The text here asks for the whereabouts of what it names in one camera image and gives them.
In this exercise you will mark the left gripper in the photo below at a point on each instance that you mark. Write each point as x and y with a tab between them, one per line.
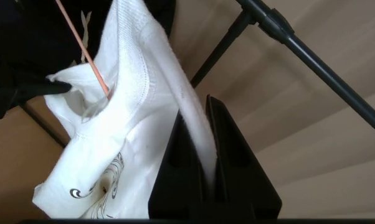
0	93

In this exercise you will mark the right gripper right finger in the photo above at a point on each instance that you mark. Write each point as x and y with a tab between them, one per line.
243	180

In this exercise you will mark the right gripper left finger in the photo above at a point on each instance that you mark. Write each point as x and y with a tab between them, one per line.
178	180

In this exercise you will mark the pink clothes hanger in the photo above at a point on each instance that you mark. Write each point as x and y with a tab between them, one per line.
81	46

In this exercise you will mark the black shorts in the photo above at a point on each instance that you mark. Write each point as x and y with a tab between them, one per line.
25	31

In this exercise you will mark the white printed t-shirt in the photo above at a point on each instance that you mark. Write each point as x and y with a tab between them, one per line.
128	124

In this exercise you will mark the black clothes rack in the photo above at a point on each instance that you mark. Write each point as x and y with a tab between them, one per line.
330	76

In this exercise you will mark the beige curtain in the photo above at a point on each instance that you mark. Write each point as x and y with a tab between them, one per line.
284	124

